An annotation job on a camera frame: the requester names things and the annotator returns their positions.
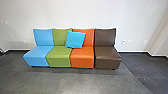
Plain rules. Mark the green sofa seat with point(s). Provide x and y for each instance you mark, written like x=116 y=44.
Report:
x=58 y=57

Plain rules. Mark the brown sofa seat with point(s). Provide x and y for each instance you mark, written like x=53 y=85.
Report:
x=107 y=55

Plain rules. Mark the blue cushion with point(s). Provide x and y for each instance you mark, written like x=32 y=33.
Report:
x=75 y=39

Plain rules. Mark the blue sofa seat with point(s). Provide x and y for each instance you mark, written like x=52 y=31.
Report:
x=36 y=55

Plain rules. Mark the white wall outlet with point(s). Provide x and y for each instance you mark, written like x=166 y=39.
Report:
x=26 y=41
x=123 y=41

